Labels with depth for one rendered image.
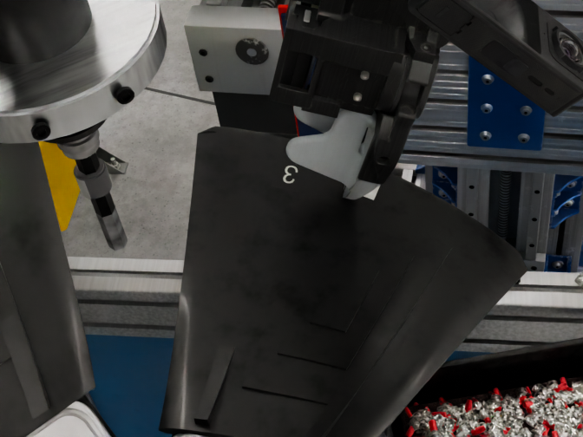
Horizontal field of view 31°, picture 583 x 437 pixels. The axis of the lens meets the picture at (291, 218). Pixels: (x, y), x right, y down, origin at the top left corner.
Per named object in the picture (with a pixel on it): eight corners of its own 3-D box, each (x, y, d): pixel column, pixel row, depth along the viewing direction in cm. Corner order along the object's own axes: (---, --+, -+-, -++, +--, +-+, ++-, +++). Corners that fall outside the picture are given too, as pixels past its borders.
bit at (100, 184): (136, 232, 37) (99, 127, 33) (127, 257, 36) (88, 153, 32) (108, 230, 37) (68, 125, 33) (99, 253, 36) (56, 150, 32)
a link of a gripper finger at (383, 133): (357, 138, 63) (396, 30, 56) (386, 145, 63) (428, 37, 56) (350, 197, 60) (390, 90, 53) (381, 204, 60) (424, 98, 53)
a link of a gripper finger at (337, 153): (276, 177, 66) (304, 72, 59) (366, 197, 66) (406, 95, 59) (269, 214, 64) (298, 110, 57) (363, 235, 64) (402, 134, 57)
